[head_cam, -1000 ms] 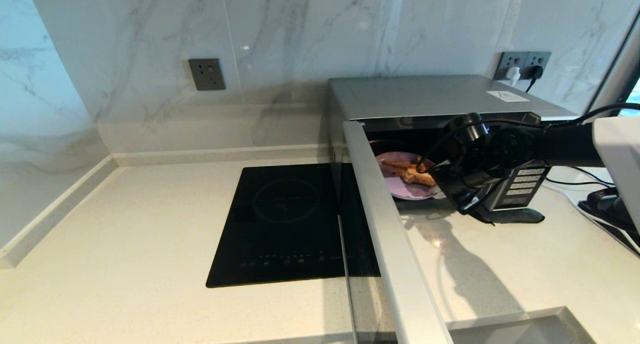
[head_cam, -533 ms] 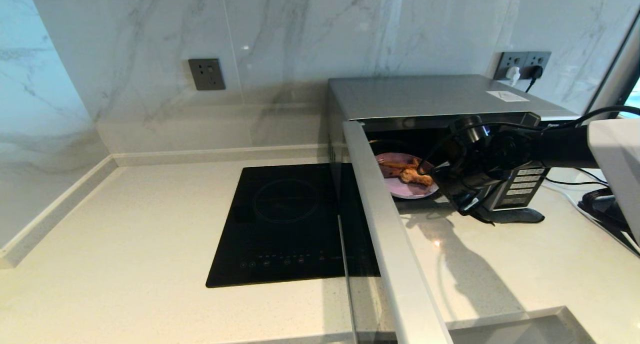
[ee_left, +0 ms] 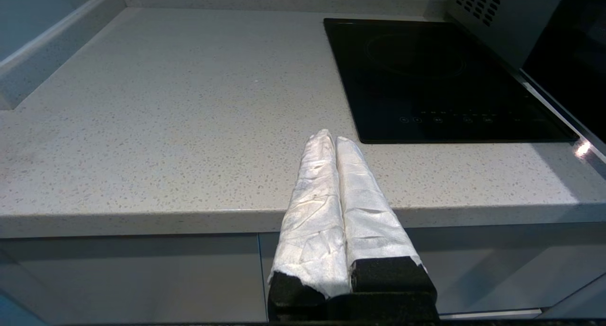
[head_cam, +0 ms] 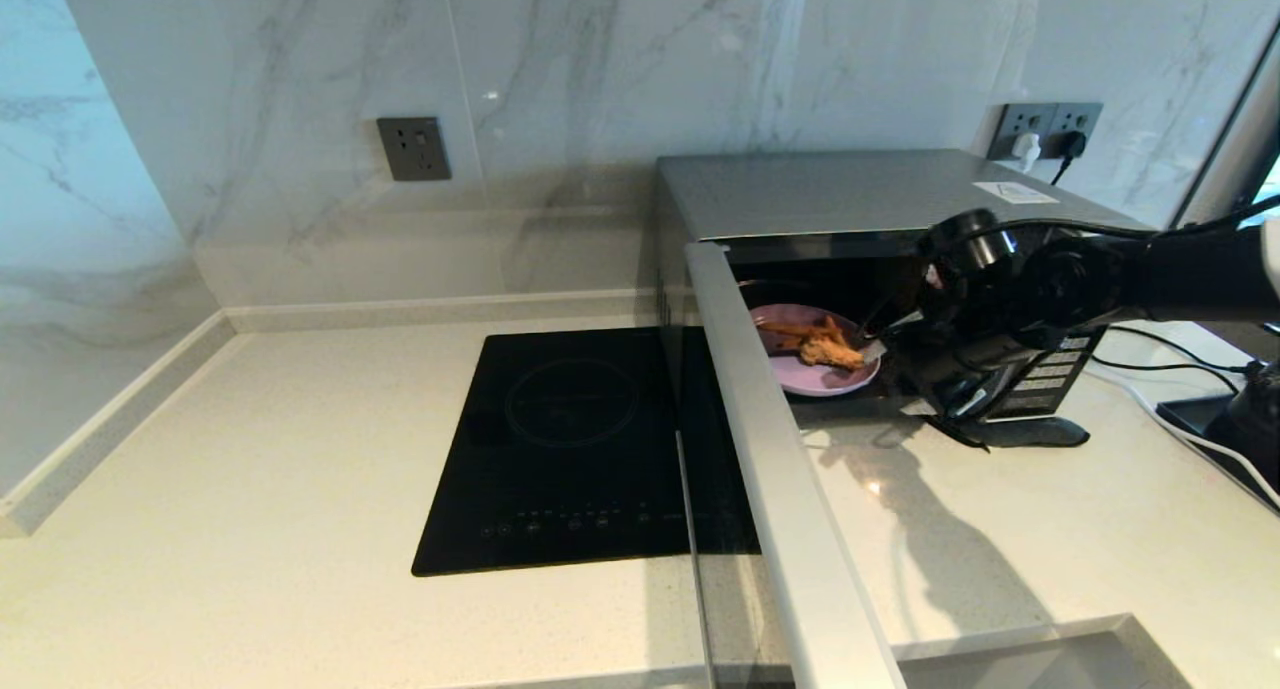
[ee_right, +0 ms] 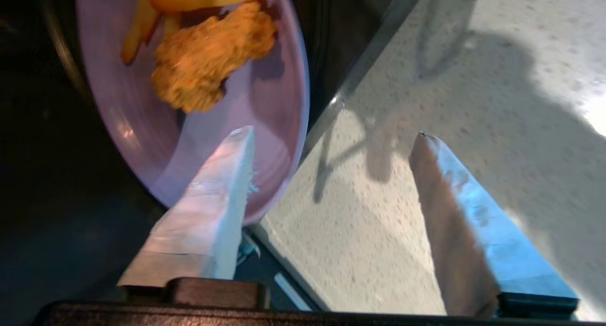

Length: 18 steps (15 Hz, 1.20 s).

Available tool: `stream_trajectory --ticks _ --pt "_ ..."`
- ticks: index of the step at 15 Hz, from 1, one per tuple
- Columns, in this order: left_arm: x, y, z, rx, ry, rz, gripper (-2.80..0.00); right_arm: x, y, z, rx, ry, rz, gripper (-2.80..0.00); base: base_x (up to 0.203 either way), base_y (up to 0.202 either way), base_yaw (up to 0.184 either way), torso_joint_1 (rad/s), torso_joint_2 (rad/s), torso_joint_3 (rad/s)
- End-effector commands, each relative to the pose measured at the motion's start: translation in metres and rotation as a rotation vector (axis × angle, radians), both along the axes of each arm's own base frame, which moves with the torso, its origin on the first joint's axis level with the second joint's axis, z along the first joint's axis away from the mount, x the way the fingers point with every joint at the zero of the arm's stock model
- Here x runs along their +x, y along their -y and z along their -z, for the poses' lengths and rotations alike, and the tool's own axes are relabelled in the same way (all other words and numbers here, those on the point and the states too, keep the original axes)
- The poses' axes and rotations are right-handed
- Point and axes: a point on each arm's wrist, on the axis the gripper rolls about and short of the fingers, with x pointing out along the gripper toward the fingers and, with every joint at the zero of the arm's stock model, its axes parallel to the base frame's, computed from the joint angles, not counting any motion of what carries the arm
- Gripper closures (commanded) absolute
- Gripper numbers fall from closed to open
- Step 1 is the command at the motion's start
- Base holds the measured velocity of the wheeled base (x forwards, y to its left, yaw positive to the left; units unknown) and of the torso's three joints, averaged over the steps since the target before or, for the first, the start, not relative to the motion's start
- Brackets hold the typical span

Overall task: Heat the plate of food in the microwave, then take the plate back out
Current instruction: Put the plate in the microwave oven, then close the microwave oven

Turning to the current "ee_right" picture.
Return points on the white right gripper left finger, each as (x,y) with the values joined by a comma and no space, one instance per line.
(203,226)

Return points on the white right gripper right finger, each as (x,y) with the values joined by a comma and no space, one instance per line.
(473,250)

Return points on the purple plate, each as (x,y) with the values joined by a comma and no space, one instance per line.
(265,141)

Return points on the fried chicken piece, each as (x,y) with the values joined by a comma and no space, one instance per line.
(208,56)

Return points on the long french fry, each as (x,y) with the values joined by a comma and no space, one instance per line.
(139,28)

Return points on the short french fry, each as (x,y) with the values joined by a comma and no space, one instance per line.
(174,9)

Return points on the silver microwave oven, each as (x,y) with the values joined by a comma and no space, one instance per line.
(38,198)

